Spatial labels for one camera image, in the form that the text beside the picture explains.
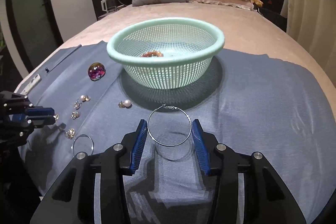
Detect pearl earring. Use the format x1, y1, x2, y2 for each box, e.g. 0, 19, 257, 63
118, 100, 132, 109
80, 94, 91, 102

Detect silver hoop earring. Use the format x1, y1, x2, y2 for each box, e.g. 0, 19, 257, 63
71, 134, 95, 156
147, 104, 192, 148

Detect orange bead bracelet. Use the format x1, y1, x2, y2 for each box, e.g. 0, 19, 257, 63
140, 50, 164, 58

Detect silver flower earring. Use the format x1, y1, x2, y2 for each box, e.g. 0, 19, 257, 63
71, 111, 80, 119

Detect small silver stud earring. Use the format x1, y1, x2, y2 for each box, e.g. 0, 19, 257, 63
74, 100, 81, 110

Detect silver cluster earring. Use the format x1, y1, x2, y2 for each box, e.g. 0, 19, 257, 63
64, 128, 76, 139

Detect iridescent glass dome paperweight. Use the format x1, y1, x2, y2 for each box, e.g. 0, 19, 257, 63
88, 62, 105, 81

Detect blue grey cloth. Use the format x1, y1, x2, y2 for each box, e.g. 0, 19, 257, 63
19, 42, 335, 223

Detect mint green plastic basket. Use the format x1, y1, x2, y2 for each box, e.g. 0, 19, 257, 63
106, 17, 225, 90

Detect white bedside device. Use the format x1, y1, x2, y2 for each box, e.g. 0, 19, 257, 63
101, 0, 117, 13

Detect beige bed blanket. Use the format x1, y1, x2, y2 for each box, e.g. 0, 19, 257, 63
60, 3, 335, 111

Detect lower beige ruffled pillow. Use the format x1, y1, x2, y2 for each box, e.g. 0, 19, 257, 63
190, 0, 253, 10

